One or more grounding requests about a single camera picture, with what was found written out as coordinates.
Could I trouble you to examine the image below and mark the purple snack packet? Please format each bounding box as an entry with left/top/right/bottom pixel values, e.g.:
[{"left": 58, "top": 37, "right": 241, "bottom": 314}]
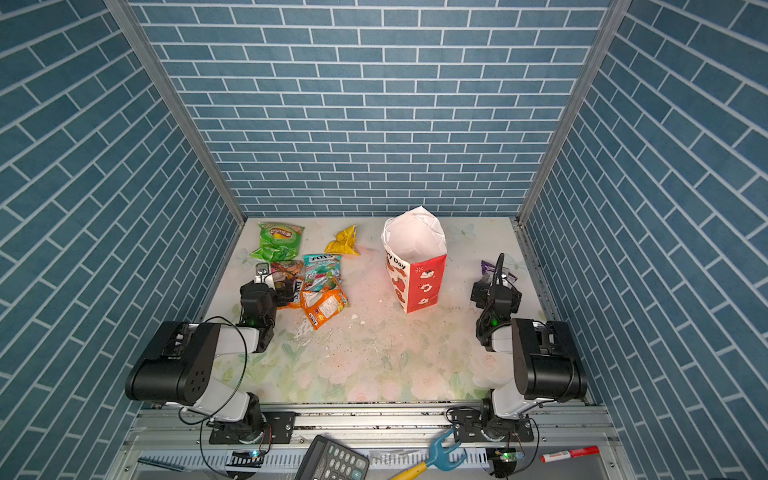
[{"left": 481, "top": 260, "right": 518, "bottom": 285}]

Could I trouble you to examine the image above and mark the blue yellow clamp tool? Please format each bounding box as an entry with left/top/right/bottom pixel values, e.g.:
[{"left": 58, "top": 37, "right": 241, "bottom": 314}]
[{"left": 392, "top": 429, "right": 467, "bottom": 480}]

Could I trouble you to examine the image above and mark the yellow snack packet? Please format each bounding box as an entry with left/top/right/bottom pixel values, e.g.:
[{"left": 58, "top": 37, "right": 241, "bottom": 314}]
[{"left": 324, "top": 225, "right": 360, "bottom": 256}]

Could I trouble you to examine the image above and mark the teal pink snack packet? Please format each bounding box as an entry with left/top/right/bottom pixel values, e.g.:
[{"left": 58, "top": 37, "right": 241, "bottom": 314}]
[{"left": 303, "top": 253, "right": 341, "bottom": 292}]

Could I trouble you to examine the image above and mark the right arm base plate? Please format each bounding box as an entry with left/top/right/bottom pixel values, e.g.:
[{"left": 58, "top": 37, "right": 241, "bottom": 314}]
[{"left": 445, "top": 406, "right": 534, "bottom": 443}]

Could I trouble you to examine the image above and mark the orange pink snack packet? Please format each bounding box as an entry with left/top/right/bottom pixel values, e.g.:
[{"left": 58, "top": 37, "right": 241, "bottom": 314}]
[{"left": 300, "top": 287, "right": 348, "bottom": 330}]

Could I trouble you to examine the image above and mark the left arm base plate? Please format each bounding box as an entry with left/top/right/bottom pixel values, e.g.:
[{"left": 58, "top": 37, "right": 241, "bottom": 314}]
[{"left": 209, "top": 411, "right": 297, "bottom": 445}]

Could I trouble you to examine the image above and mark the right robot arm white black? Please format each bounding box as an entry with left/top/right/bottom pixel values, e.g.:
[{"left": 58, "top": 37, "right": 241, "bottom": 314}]
[{"left": 470, "top": 280, "right": 587, "bottom": 442}]

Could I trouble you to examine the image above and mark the red white marker pen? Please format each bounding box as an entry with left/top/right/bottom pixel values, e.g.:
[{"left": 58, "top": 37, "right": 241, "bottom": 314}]
[{"left": 540, "top": 446, "right": 600, "bottom": 463}]

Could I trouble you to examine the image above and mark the black calculator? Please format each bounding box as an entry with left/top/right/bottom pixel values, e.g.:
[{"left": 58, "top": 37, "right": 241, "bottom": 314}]
[{"left": 294, "top": 435, "right": 370, "bottom": 480}]

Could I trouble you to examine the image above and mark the red white paper gift bag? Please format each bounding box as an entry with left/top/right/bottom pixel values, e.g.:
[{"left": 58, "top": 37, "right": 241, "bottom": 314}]
[{"left": 381, "top": 207, "right": 447, "bottom": 313}]

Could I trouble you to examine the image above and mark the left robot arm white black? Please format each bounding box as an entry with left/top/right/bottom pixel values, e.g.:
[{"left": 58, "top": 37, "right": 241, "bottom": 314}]
[{"left": 125, "top": 276, "right": 296, "bottom": 446}]

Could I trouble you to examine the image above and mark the aluminium front rail frame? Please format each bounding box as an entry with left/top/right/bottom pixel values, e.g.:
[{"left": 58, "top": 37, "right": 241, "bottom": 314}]
[{"left": 107, "top": 401, "right": 634, "bottom": 479}]

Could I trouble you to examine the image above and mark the green snack packet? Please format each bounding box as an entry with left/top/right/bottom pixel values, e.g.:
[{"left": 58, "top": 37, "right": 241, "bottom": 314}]
[{"left": 250, "top": 222, "right": 304, "bottom": 262}]

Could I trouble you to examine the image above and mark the orange colourful snack packet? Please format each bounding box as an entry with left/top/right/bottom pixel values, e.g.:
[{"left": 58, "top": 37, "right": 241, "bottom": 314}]
[{"left": 270, "top": 260, "right": 304, "bottom": 309}]

